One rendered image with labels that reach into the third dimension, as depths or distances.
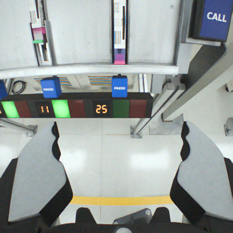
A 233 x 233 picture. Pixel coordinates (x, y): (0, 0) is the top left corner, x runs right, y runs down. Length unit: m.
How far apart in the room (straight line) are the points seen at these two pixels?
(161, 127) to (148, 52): 0.76
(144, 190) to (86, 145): 0.47
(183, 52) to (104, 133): 0.76
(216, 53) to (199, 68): 0.05
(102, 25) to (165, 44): 0.09
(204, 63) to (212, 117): 0.91
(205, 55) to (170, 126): 0.74
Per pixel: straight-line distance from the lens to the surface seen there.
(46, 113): 0.28
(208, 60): 0.25
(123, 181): 0.90
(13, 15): 0.26
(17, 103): 0.30
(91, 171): 0.90
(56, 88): 0.22
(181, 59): 0.21
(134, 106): 0.24
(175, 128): 0.97
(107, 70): 0.18
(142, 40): 0.21
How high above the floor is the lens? 0.88
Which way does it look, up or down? 74 degrees down
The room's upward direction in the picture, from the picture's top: 1 degrees counter-clockwise
